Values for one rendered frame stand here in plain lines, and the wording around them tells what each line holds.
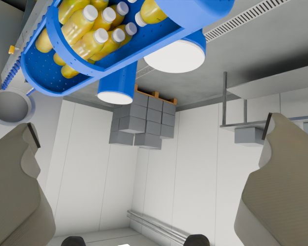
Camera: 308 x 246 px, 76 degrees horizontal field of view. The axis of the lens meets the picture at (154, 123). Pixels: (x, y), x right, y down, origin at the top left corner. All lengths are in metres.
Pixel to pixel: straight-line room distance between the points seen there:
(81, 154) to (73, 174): 0.54
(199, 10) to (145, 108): 3.68
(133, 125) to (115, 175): 2.48
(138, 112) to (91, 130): 2.06
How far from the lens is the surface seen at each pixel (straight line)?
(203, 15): 0.43
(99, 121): 5.75
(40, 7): 1.14
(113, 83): 1.52
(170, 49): 0.89
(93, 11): 0.70
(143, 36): 0.77
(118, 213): 6.25
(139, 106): 3.97
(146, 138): 3.98
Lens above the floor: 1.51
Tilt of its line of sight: 12 degrees down
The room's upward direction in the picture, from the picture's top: 175 degrees counter-clockwise
